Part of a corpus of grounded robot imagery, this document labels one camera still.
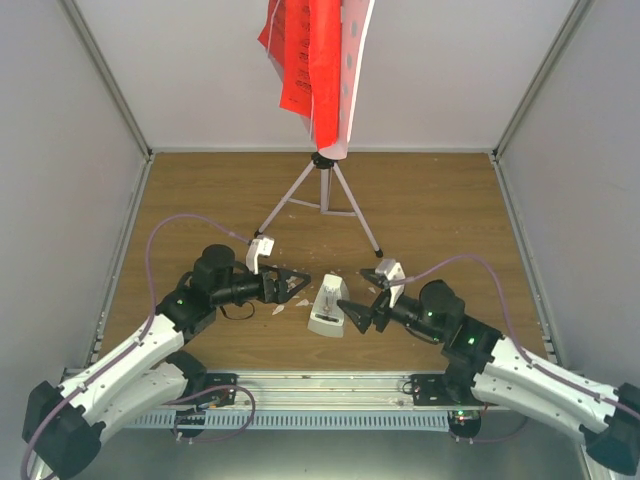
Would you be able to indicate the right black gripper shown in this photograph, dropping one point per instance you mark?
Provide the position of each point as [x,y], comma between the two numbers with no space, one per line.
[365,312]

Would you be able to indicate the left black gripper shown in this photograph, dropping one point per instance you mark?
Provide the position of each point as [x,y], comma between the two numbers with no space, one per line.
[280,295]

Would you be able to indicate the white metronome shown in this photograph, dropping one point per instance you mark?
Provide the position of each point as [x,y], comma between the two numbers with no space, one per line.
[326,318]

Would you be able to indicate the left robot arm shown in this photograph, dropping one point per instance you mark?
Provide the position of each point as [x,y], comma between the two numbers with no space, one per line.
[66,425]

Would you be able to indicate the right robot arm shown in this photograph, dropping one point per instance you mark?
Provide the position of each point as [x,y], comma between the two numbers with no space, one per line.
[493,368]

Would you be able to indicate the white debris pile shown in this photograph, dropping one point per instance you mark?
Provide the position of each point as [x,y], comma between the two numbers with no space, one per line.
[297,301]

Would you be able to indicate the red sheet music paper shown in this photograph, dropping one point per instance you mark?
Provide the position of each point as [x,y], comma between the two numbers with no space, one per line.
[303,38]

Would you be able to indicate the white tripod music stand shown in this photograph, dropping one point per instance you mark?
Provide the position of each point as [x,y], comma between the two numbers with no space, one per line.
[322,185]

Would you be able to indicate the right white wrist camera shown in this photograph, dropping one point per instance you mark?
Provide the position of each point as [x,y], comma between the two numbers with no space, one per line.
[391,275]

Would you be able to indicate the aluminium rail frame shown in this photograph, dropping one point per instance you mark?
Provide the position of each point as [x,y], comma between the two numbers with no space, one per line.
[324,391]

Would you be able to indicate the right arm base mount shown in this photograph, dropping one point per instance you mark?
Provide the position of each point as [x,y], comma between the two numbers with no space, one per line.
[430,390]

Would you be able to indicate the slotted cable duct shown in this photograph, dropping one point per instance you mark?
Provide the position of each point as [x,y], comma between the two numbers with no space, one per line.
[299,420]

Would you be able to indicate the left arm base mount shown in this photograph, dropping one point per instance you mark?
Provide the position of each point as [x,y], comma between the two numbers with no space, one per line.
[215,389]

